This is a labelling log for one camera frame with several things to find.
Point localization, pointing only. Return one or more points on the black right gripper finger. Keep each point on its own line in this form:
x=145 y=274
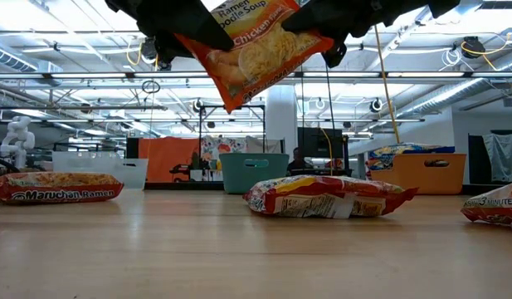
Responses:
x=336 y=54
x=334 y=18

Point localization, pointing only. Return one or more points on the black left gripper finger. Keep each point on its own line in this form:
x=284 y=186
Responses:
x=178 y=49
x=177 y=18

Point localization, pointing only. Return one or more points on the orange chicken ramen packet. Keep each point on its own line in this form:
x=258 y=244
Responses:
x=259 y=58

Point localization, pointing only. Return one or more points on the red roast beef ramen packet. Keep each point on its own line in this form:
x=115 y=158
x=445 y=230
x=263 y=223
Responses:
x=56 y=187
x=322 y=197
x=496 y=203

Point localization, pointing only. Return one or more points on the white square pillar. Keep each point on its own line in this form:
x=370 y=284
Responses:
x=280 y=120

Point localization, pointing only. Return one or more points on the black monitor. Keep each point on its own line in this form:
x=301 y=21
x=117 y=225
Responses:
x=320 y=141

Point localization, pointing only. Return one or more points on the orange partition panel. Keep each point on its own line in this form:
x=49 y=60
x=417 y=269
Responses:
x=164 y=160

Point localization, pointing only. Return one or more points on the person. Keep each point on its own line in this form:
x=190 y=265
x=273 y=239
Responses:
x=299 y=160

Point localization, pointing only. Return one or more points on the teal plastic bin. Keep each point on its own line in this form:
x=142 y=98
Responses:
x=239 y=178

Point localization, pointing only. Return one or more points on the clear plastic bin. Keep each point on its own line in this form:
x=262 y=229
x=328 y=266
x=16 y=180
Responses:
x=98 y=168

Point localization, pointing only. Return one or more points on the orange plastic bin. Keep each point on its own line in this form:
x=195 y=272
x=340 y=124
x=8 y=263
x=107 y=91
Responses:
x=417 y=178

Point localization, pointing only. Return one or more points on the grey tarp cover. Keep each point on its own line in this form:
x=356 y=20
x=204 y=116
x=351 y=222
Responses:
x=504 y=158

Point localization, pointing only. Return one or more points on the black metal frame stand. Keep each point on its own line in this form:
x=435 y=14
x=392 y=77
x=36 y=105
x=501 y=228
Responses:
x=239 y=106

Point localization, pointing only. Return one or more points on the silver air duct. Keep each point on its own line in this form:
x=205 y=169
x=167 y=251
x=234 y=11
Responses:
x=446 y=96

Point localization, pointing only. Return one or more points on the black aluminium table frame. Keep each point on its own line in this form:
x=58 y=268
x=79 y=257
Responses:
x=181 y=186

